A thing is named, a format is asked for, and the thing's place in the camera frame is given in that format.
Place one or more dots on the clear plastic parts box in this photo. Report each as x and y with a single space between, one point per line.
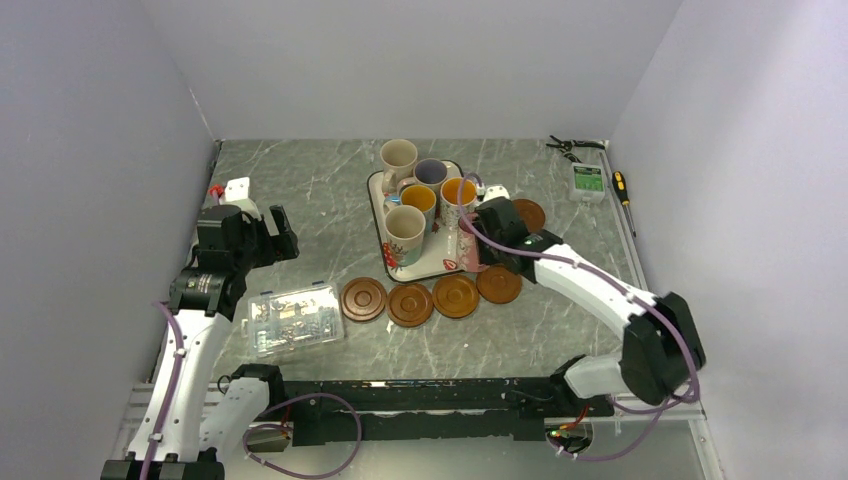
293 320

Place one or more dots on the aluminium frame rail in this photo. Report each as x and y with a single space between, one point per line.
629 242

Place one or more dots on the grey purple mug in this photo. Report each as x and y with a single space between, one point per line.
430 173

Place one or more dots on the white serving tray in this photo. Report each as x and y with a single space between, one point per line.
439 254

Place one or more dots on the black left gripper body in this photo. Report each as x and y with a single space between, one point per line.
262 249

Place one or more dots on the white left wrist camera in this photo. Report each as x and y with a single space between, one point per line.
236 192

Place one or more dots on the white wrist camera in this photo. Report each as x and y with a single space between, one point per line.
495 191
236 192

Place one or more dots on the white green electronic device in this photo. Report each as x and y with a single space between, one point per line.
586 183

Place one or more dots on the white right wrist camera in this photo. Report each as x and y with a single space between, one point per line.
495 191

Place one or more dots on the cream patterned mug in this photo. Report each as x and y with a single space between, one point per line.
405 228

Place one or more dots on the white mug orange inside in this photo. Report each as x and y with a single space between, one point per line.
456 192

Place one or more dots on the black pliers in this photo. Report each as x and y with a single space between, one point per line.
566 147

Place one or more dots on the blue mug yellow inside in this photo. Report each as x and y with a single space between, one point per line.
418 196

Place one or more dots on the brown wooden coaster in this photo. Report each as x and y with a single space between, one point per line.
455 296
363 299
410 306
498 285
531 213

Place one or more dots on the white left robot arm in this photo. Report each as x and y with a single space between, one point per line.
174 440

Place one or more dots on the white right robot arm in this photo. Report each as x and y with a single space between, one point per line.
661 352

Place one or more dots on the cream mug outside tray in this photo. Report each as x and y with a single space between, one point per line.
399 157

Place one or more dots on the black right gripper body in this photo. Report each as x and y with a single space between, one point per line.
489 255

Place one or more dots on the yellow black screwdriver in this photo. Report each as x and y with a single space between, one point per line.
619 186

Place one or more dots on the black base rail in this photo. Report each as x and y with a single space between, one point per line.
320 412

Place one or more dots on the pink mug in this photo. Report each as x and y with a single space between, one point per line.
468 257

